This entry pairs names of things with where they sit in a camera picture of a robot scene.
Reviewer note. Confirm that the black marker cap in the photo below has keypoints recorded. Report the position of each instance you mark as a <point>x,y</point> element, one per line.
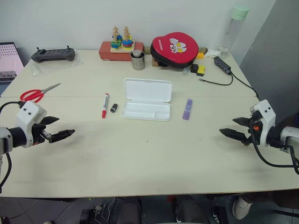
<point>114,108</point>

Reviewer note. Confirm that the open laptop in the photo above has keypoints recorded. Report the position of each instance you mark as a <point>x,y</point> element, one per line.
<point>8,60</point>

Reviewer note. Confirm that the clear plastic bag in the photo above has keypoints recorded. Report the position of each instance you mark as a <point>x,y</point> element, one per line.
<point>37,68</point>

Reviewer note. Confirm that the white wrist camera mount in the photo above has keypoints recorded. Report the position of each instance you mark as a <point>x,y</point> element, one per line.
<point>266,112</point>
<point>29,112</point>

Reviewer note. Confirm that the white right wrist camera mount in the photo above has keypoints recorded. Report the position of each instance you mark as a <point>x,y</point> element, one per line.
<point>266,112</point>

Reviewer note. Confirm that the purple highlighter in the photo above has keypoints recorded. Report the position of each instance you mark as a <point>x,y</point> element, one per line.
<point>187,109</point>

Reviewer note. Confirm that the yellow black sponge eraser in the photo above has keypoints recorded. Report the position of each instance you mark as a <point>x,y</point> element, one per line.
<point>198,70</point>

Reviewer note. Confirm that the red whiteboard marker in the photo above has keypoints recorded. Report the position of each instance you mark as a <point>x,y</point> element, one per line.
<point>105,106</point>

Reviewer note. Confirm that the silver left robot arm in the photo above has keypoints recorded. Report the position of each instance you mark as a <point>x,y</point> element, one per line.
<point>16,137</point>

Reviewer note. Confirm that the white open pencil case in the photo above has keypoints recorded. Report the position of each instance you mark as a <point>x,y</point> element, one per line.
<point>147,102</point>

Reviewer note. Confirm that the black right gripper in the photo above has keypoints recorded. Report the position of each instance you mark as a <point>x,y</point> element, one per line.
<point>255,130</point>

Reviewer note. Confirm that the steel cup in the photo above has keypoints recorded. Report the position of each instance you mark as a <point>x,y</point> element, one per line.
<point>137,60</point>

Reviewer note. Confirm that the crumpled white tissue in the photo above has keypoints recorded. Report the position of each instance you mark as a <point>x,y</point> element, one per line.
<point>212,53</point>

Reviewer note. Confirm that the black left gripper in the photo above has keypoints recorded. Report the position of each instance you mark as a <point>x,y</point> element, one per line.
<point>38,133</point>

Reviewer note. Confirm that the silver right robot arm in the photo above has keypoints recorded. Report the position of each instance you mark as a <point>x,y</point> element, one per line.
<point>288,136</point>

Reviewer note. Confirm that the white shoe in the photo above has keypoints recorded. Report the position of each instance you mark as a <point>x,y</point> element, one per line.
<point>241,207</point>

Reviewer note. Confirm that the clear bottle green lid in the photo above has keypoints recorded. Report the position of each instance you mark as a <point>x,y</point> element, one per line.
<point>230,32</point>

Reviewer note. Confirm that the small clear plastic piece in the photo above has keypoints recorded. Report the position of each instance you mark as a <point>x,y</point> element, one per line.
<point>186,71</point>

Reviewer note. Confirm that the black handheld controller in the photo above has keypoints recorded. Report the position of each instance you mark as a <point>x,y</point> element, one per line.
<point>53,54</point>

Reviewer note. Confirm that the wooden colourful stacking toy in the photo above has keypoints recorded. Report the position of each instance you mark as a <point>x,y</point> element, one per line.
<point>122,44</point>

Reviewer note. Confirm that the small yellow block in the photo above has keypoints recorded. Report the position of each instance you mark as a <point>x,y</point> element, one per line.
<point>200,55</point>

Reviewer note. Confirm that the red black boxing pad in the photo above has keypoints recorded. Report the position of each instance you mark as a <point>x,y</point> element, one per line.
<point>175,50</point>

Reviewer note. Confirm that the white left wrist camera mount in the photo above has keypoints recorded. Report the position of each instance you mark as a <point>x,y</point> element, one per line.
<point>29,112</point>

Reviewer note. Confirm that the red rectangular box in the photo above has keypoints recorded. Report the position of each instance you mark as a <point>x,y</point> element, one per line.
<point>105,54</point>

